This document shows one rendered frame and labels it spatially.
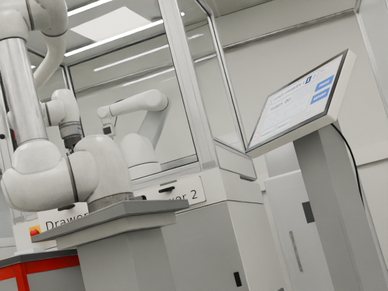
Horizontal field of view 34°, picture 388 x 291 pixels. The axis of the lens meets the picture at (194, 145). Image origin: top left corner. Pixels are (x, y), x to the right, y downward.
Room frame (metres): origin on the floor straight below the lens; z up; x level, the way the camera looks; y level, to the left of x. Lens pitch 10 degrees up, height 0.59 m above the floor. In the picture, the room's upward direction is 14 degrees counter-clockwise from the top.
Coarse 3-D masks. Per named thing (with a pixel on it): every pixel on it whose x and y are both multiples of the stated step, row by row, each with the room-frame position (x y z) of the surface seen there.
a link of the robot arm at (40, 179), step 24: (0, 0) 1.97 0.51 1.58; (24, 0) 1.99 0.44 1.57; (0, 24) 1.96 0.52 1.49; (24, 24) 2.00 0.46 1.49; (0, 48) 1.98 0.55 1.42; (24, 48) 2.00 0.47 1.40; (24, 72) 1.97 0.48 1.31; (24, 96) 1.96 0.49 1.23; (24, 120) 1.95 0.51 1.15; (24, 144) 1.94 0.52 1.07; (48, 144) 1.95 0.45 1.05; (24, 168) 1.91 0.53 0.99; (48, 168) 1.92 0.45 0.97; (24, 192) 1.90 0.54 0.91; (48, 192) 1.92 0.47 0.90; (72, 192) 1.95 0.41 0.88
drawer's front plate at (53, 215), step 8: (56, 208) 2.48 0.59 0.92; (72, 208) 2.46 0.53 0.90; (80, 208) 2.45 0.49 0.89; (40, 216) 2.50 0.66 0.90; (48, 216) 2.49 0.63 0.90; (56, 216) 2.48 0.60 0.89; (64, 216) 2.47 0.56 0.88; (72, 216) 2.46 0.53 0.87; (80, 216) 2.46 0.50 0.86; (40, 224) 2.50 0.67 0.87; (48, 224) 2.49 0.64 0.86
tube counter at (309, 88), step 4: (312, 84) 2.35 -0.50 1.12; (304, 88) 2.39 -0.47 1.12; (308, 88) 2.36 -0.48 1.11; (312, 88) 2.33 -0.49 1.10; (296, 92) 2.44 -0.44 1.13; (300, 92) 2.40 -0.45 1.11; (304, 92) 2.37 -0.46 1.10; (288, 96) 2.48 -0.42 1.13; (292, 96) 2.45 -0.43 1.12; (296, 96) 2.42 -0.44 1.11; (300, 96) 2.38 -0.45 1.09; (288, 100) 2.46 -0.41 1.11; (292, 100) 2.43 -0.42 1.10; (284, 104) 2.48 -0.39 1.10
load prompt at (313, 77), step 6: (318, 72) 2.36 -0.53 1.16; (306, 78) 2.42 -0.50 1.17; (312, 78) 2.37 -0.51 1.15; (294, 84) 2.49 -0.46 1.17; (300, 84) 2.44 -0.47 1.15; (306, 84) 2.39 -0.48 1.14; (288, 90) 2.52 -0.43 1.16; (294, 90) 2.46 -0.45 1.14; (276, 96) 2.59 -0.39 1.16; (282, 96) 2.53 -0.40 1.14
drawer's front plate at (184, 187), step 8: (176, 184) 2.69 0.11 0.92; (184, 184) 2.68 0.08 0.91; (192, 184) 2.67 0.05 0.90; (200, 184) 2.67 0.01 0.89; (144, 192) 2.73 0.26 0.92; (152, 192) 2.72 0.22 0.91; (168, 192) 2.70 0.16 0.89; (176, 192) 2.69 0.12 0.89; (184, 192) 2.68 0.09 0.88; (192, 192) 2.68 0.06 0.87; (200, 192) 2.67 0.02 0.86; (192, 200) 2.68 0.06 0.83; (200, 200) 2.67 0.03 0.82
